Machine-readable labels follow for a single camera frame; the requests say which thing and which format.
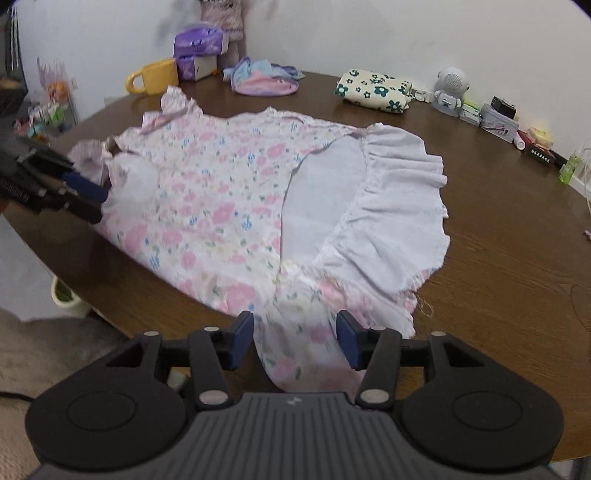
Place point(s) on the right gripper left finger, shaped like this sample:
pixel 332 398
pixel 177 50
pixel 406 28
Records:
pixel 135 402

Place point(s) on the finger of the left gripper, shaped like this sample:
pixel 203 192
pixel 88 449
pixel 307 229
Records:
pixel 77 196
pixel 49 169

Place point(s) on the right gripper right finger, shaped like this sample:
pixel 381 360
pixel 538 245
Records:
pixel 452 402

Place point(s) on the pink floral baby dress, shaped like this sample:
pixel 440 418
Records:
pixel 292 218

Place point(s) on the yellow ceramic mug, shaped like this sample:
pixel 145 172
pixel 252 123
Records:
pixel 153 79

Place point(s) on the lower purple tissue pack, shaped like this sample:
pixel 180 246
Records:
pixel 195 68

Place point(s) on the purple tissue pack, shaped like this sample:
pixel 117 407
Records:
pixel 200 41
pixel 195 68

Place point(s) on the upper purple tissue pack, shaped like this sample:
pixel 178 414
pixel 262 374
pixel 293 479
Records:
pixel 200 41

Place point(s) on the blue pink purple garment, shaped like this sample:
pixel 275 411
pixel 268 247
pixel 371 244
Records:
pixel 262 78

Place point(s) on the pink patterned flower vase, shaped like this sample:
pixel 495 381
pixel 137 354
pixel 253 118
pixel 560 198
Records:
pixel 227 15

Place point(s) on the white power strip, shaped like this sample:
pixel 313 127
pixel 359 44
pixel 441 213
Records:
pixel 580 182

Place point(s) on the green spray bottle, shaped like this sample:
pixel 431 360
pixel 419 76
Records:
pixel 568 169

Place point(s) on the dark red box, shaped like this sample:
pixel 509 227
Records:
pixel 543 155

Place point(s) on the white tube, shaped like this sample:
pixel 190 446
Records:
pixel 519 142

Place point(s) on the yellow sticky note stack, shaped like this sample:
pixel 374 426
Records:
pixel 540 137

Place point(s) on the grey tin box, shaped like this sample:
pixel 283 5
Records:
pixel 498 124

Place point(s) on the green white small boxes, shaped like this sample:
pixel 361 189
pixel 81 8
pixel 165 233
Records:
pixel 470 113

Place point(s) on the black charger block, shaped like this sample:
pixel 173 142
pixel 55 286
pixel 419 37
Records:
pixel 504 107

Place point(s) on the cream green-flower folded cloth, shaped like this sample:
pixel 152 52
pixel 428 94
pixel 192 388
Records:
pixel 375 91

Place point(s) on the white astronaut speaker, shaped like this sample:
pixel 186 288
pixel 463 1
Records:
pixel 449 90

